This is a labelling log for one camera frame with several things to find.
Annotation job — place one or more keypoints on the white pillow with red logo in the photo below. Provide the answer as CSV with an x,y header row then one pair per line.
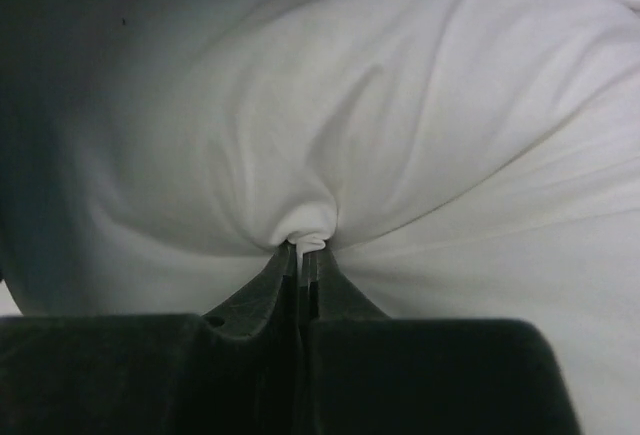
x,y
461,157

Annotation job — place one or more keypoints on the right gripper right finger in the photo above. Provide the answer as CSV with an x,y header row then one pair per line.
x,y
367,373

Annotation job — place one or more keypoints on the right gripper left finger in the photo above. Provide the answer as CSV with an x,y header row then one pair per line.
x,y
230,371

